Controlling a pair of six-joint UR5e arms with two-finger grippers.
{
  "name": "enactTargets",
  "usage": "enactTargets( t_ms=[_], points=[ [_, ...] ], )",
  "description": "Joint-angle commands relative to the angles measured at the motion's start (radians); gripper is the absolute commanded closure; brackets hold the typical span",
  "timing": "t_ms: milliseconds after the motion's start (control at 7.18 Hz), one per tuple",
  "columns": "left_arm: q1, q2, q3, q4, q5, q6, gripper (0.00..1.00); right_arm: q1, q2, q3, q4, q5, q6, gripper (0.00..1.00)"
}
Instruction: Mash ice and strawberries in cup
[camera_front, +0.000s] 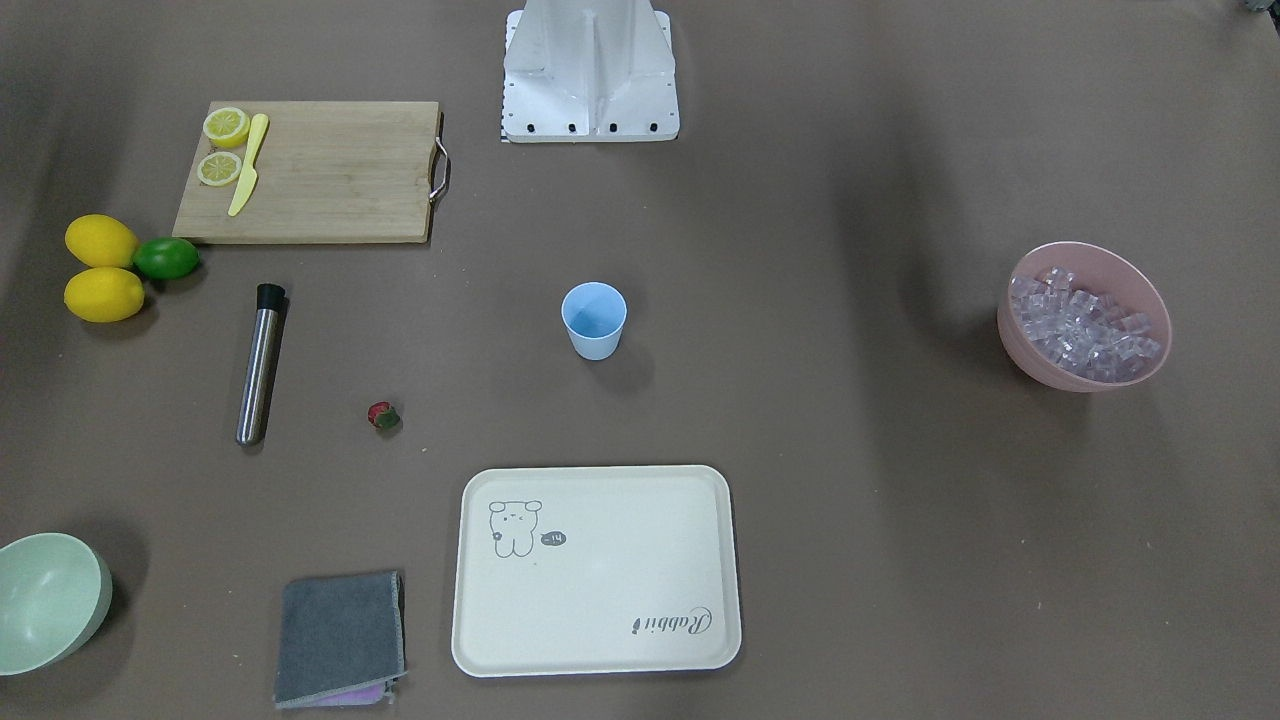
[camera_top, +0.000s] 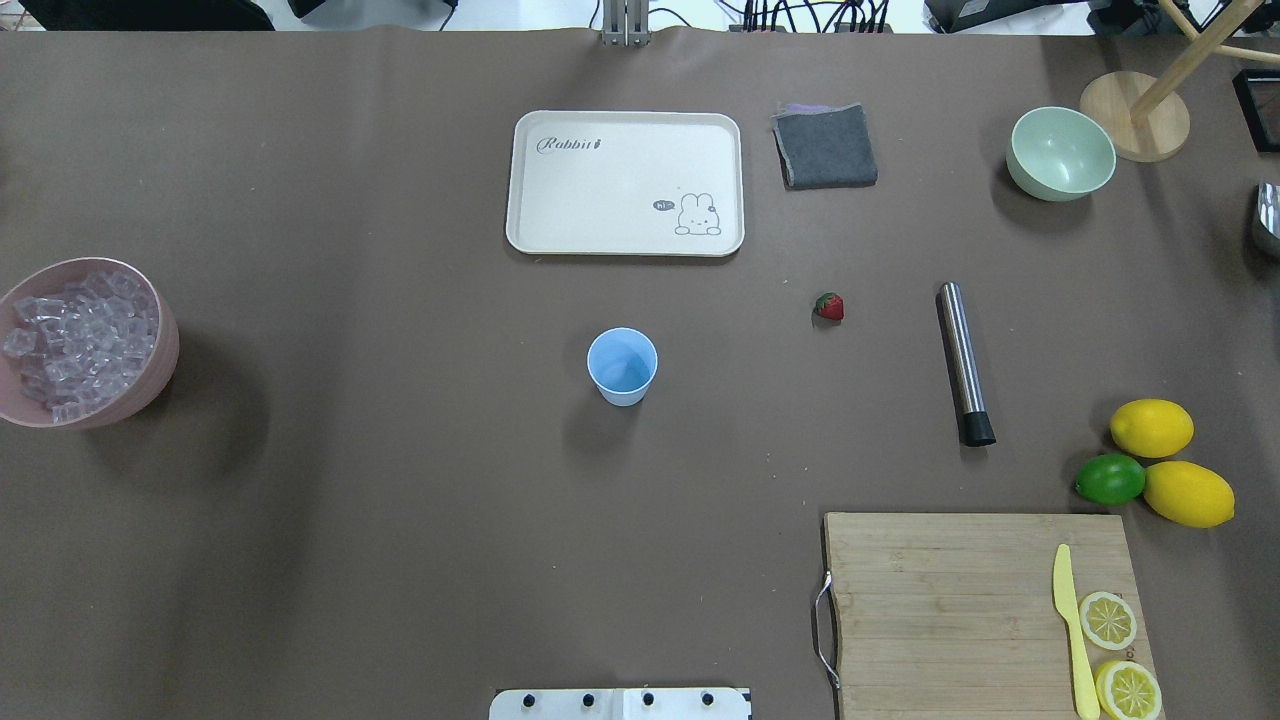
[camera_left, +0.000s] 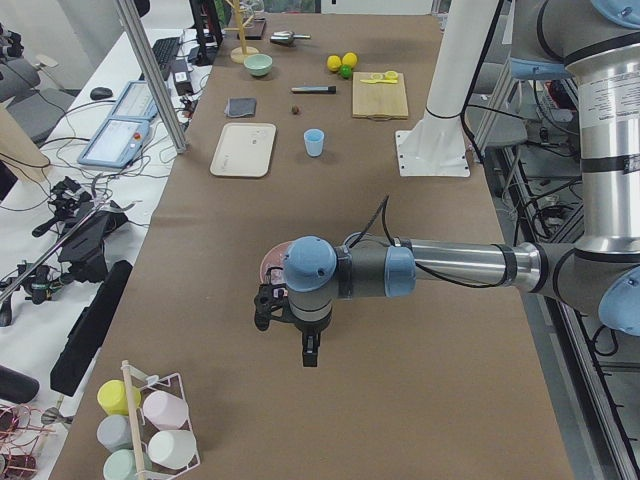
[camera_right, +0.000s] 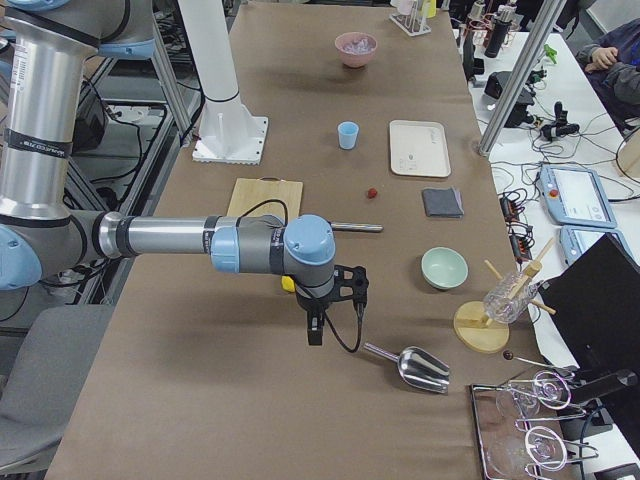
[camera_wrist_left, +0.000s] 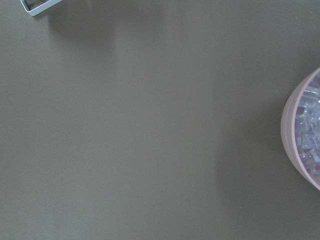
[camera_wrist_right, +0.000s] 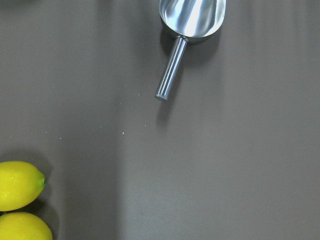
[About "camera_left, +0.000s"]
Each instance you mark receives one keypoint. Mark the wooden cutting board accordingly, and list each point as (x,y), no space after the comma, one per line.
(379,101)

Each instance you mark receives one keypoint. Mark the grey folded cloth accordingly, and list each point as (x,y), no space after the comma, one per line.
(240,107)

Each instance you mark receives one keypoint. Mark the yellow plastic knife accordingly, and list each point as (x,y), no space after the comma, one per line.
(374,80)

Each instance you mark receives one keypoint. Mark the mint cup in rack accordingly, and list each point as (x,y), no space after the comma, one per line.
(120,465)

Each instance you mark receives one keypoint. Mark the steel ice scoop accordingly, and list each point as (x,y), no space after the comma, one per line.
(287,38)

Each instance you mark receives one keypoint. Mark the teach pendant far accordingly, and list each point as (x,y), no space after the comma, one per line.
(136,101)

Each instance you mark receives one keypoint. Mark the aluminium frame post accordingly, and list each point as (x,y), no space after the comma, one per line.
(130,20)

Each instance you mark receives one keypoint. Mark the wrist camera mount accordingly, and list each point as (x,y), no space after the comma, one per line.
(271,304)

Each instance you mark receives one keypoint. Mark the black computer mouse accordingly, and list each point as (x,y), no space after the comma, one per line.
(101,93)

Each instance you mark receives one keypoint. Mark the black keyboard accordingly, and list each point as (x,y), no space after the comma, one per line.
(165,51)

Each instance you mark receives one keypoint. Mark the mint green bowl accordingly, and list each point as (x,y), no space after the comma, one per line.
(258,65)

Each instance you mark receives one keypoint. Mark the light blue plastic cup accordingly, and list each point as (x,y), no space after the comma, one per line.
(314,141)

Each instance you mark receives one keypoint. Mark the black long bar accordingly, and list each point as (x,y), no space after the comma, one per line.
(88,333)

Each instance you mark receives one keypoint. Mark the cream rabbit tray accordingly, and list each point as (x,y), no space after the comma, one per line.
(244,150)

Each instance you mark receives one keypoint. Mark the white cup in rack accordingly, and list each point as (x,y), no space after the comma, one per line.
(173,449)

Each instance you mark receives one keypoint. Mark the yellow lemon one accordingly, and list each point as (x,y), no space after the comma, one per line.
(333,63)

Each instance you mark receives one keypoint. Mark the white wire cup rack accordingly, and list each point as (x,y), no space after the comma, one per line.
(139,386)

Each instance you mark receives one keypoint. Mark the teach pendant near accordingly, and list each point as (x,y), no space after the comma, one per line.
(116,143)

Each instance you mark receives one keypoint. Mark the wooden cup tree stand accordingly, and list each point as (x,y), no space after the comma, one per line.
(243,16)

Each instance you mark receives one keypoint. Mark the steel muddler black tip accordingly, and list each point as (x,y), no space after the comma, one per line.
(300,90)

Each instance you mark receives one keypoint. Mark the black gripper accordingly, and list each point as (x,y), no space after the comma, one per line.
(311,330)

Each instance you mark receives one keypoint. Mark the grey cup in rack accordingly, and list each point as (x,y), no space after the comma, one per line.
(114,433)

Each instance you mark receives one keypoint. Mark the teach pendant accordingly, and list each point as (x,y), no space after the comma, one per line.
(136,101)
(116,143)

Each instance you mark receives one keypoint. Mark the green lime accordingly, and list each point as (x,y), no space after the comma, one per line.
(345,72)

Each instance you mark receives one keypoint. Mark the pink cup in rack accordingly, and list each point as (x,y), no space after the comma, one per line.
(165,410)

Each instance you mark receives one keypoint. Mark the pink bowl of ice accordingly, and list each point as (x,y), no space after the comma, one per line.
(273,264)

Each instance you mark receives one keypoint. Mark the yellow lemon two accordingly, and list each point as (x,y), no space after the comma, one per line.
(350,59)

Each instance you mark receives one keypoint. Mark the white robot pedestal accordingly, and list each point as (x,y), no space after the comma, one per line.
(435,147)

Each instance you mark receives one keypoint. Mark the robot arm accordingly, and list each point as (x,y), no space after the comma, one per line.
(597,43)

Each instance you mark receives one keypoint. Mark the yellow cup in rack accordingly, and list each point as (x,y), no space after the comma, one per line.
(112,398)

